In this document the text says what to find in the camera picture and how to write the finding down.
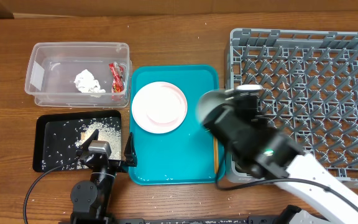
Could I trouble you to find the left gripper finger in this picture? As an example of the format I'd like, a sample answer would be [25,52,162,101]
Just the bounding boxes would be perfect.
[79,129,99,152]
[124,132,137,167]

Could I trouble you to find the rice and food scraps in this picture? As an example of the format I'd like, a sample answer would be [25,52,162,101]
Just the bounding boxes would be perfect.
[40,117,122,170]

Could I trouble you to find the grey bowl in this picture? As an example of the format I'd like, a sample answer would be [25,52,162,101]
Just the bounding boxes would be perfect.
[196,90,227,124]

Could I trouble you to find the wooden chopstick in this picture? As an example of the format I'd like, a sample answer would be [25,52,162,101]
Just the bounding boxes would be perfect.
[213,137,219,174]

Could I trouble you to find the pink plate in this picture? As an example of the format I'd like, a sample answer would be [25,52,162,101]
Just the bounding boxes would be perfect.
[131,82,188,134]

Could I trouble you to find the red snack wrapper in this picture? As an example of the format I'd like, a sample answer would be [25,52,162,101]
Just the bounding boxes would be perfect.
[109,62,124,93]

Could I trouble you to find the white napkin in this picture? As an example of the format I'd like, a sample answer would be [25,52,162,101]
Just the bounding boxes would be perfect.
[74,69,106,98]

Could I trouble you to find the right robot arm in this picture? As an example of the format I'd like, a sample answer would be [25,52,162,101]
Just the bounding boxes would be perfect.
[198,91,358,223]

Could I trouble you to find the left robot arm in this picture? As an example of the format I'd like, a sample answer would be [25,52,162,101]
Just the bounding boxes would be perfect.
[70,130,137,224]

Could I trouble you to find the black waste tray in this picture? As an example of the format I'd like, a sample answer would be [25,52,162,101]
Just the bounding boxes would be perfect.
[32,110,122,172]

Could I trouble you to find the grey dishwasher rack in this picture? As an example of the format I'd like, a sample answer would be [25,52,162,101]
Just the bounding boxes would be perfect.
[224,28,358,188]

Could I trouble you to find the teal plastic tray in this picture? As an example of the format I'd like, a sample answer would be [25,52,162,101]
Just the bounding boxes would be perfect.
[129,65,225,185]

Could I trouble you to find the clear plastic bin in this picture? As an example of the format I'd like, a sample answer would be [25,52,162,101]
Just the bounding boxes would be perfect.
[24,42,132,108]

